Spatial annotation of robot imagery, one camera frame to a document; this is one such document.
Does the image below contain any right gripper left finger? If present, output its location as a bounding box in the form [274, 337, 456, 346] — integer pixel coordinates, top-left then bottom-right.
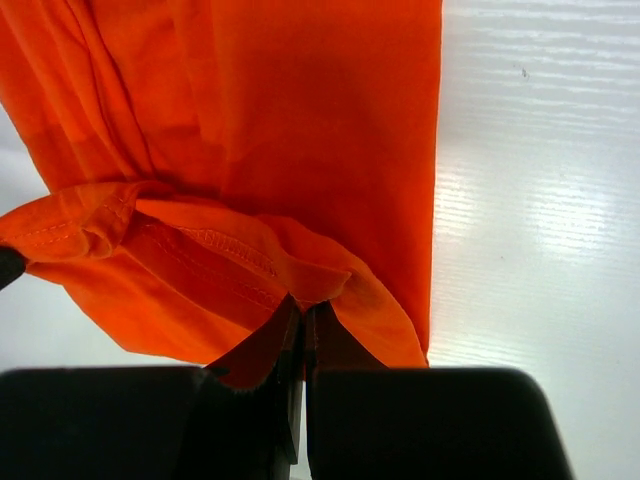
[207, 294, 301, 468]

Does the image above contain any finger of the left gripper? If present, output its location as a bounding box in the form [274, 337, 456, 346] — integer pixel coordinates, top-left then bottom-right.
[0, 247, 25, 290]

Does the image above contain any orange t shirt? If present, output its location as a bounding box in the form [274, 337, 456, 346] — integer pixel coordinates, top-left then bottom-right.
[1, 1, 443, 368]

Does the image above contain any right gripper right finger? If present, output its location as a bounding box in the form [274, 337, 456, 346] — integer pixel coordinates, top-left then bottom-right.
[305, 302, 386, 479]

